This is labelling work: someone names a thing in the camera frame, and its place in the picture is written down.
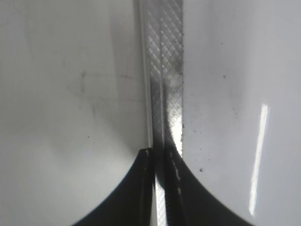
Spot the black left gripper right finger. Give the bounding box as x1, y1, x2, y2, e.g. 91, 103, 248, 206
163, 143, 256, 226

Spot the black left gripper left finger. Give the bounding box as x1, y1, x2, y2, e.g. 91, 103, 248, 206
76, 148, 155, 226

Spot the white board with aluminium frame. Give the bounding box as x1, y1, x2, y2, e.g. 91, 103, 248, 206
138, 0, 301, 226

